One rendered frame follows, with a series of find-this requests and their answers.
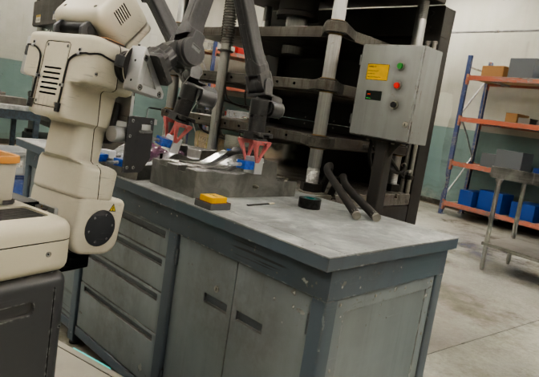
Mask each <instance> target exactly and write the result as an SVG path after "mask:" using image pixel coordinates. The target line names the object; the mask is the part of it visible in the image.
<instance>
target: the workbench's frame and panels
mask: <svg viewBox="0 0 539 377"><path fill-rule="evenodd" d="M16 145H18V146H20V147H22V148H25V149H26V167H25V175H24V184H23V192H22V195H23V196H25V197H30V195H31V192H32V188H33V185H34V176H35V172H36V168H37V165H38V161H39V156H40V154H41V153H42V152H45V149H43V148H40V147H38V146H35V145H33V144H29V143H27V142H25V141H23V140H19V139H17V138H16ZM112 196H113V197H115V198H118V199H120V200H122V201H123V202H124V210H123V213H122V217H121V221H120V227H119V231H118V235H117V238H116V242H115V244H114V246H113V247H112V248H111V249H110V250H109V251H108V252H106V253H102V254H89V258H88V265H87V267H84V268H81V269H77V270H68V271H64V272H62V273H63V276H64V278H65V282H64V290H63V304H62V312H61V319H60V322H61V323H62V324H64V325H65V326H66V327H67V328H68V331H67V337H68V338H69V343H70V344H78V343H79V342H80V339H81V340H82V341H83V342H84V343H85V344H86V345H87V346H89V347H90V348H91V349H92V350H93V351H94V352H95V353H96V354H97V355H98V356H99V357H100V358H101V359H102V360H104V361H105V362H106V363H107V364H108V365H109V366H110V367H111V368H113V369H114V370H115V371H116V372H117V373H118V374H120V375H122V376H123V377H423V374H424V367H425V363H426V358H427V353H428V346H429V342H430V338H431V333H432V326H433V322H434V317H435V313H436V306H437V302H438V297H439V293H440V285H441V281H442V277H443V273H444V267H445V262H446V258H447V254H448V250H450V249H456V247H457V243H458V239H454V240H448V241H439V242H433V243H428V244H423V245H413V246H408V247H403V248H398V249H389V250H383V251H378V252H373V253H363V254H358V255H352V256H346V257H337V258H332V259H328V258H325V257H322V256H319V255H317V254H315V253H311V252H309V251H307V250H304V249H301V248H298V247H297V246H294V245H291V244H288V243H286V242H284V241H280V240H278V239H276V238H273V237H270V236H268V235H265V234H263V233H259V232H258V231H255V230H252V229H249V228H247V227H245V226H243V225H239V224H237V223H234V222H232V221H228V220H226V219H224V218H222V217H219V216H216V215H213V214H211V213H208V212H205V211H203V210H201V209H198V208H195V207H193V206H191V205H187V204H185V203H183V202H180V201H177V200H174V199H172V198H170V197H166V196H164V195H162V194H159V193H156V192H153V191H152V190H149V189H147V188H143V187H141V186H139V185H137V184H133V183H131V182H128V181H126V180H123V179H120V178H118V177H116V179H115V186H114V189H113V193H112Z"/></svg>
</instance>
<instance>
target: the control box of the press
mask: <svg viewBox="0 0 539 377"><path fill-rule="evenodd" d="M442 55H443V52H441V51H438V50H436V49H434V48H431V47H428V46H420V45H384V44H365V45H364V47H363V54H362V55H360V60H359V65H361V66H360V71H359V79H358V84H357V89H356V94H355V103H354V108H353V113H351V117H350V122H349V123H351V126H350V131H349V133H350V134H353V135H358V136H363V138H366V140H369V141H370V143H369V147H368V152H367V160H368V164H369V167H370V170H371V177H370V182H369V187H368V191H367V200H366V202H367V203H368V204H369V205H370V206H371V207H372V208H373V209H374V210H375V211H376V212H377V213H378V214H379V215H382V211H383V203H384V198H385V194H386V189H387V181H388V177H389V172H390V167H391V159H392V154H393V153H394V151H395V150H396V149H397V148H398V147H399V146H400V145H401V144H402V145H403V146H405V145H409V144H416V145H423V146H425V145H426V141H427V136H428V129H429V124H430V119H431V115H432V107H433V103H434V98H435V93H436V85H437V81H438V77H439V72H440V64H441V59H442ZM373 146H374V148H375V154H374V159H373V164H372V159H371V153H372V148H373Z"/></svg>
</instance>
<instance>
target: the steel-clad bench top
mask: <svg viewBox="0 0 539 377"><path fill-rule="evenodd" d="M16 138H17V139H19V140H23V141H25V142H27V143H29V144H33V145H35V146H38V147H40V148H43V149H45V147H46V142H47V140H44V139H32V138H20V137H16ZM116 177H118V178H120V179H123V180H126V181H128V182H131V183H133V184H137V185H139V186H141V187H143V188H146V189H149V190H152V191H153V192H156V193H159V194H162V195H164V196H166V197H170V198H172V199H174V200H177V201H180V202H183V203H185V204H187V205H191V206H193V207H195V208H198V209H201V210H203V211H205V212H208V213H211V214H213V215H216V216H219V217H222V218H224V219H226V220H228V221H232V222H234V223H237V224H239V225H243V226H245V227H247V228H249V229H252V230H255V231H258V232H259V233H263V234H265V235H268V236H270V237H273V238H276V239H278V240H280V241H284V242H286V243H288V244H291V245H294V246H297V247H298V248H301V249H304V250H307V251H309V252H311V253H315V254H317V255H319V256H322V257H325V258H328V259H332V258H337V257H346V256H352V255H358V254H363V253H373V252H378V251H383V250H389V249H398V248H403V247H408V246H413V245H423V244H428V243H433V242H439V241H448V240H454V239H459V238H458V237H455V236H452V235H449V234H446V233H441V232H438V231H435V230H432V229H427V228H424V227H421V226H418V225H413V224H410V223H407V222H404V221H399V220H396V219H393V218H390V217H385V216H382V215H380V216H381V219H380V221H378V222H376V221H373V220H372V219H371V218H370V217H369V216H368V215H367V214H366V213H365V212H364V211H363V210H362V209H358V211H359V212H360V213H361V217H360V219H358V220H355V219H354V218H353V217H352V216H351V214H350V213H349V211H348V210H347V207H346V206H345V205H343V204H340V203H337V202H334V201H329V200H327V199H323V198H321V197H317V198H319V199H321V200H322V202H321V207H320V210H310V209H303V208H300V207H298V200H299V197H300V196H309V197H316V196H312V195H310V194H306V193H301V192H299V191H295V194H294V197H227V202H229V203H231V207H230V210H213V211H210V210H207V209H204V208H201V207H200V206H197V205H194V203H195V198H191V197H188V196H185V195H183V194H181V193H177V192H175V191H172V190H170V189H167V188H164V187H161V186H159V185H157V184H153V183H151V182H150V180H133V179H129V178H126V177H122V176H116ZM272 202H273V203H274V204H272V205H251V206H248V205H249V204H261V203H272Z"/></svg>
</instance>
